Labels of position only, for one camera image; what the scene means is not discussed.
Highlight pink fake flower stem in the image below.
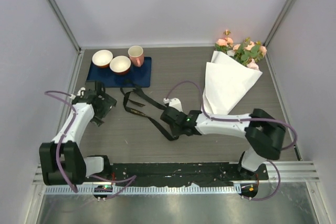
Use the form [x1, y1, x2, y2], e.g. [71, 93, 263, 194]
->
[215, 29, 235, 57]

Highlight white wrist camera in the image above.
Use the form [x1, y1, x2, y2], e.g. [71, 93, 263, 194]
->
[70, 87, 86, 100]
[163, 98, 183, 112]

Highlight white bowl orange outside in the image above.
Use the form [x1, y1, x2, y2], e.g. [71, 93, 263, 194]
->
[92, 50, 113, 68]

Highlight blue tray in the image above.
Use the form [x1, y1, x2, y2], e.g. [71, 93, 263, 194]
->
[86, 57, 152, 88]

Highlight aluminium frame rail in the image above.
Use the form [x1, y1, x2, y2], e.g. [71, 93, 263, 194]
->
[32, 161, 320, 185]

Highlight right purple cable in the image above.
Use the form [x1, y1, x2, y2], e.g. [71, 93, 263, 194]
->
[166, 80, 300, 203]

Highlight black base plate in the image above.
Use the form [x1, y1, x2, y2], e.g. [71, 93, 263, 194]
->
[98, 162, 269, 187]

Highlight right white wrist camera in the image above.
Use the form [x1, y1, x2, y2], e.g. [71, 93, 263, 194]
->
[163, 98, 183, 112]

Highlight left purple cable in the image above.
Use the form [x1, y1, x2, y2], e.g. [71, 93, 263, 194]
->
[44, 90, 137, 200]

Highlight pink mug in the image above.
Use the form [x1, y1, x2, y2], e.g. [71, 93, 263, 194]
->
[128, 46, 144, 67]

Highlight black ribbon gold letters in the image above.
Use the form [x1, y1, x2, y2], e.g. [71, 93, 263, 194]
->
[120, 79, 179, 141]

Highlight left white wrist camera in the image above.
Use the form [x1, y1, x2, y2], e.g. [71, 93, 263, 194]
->
[70, 87, 86, 100]

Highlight white wrapping paper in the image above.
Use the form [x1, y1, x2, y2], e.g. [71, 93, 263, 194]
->
[203, 51, 262, 115]

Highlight white slotted cable duct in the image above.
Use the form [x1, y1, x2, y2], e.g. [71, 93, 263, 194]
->
[45, 183, 242, 195]

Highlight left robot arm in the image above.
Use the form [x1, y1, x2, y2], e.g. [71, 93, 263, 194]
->
[39, 81, 117, 191]

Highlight purple cable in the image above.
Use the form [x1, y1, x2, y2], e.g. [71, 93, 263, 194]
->
[166, 80, 300, 203]
[44, 90, 137, 200]

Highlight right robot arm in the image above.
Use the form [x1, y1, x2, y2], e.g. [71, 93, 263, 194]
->
[161, 106, 286, 179]

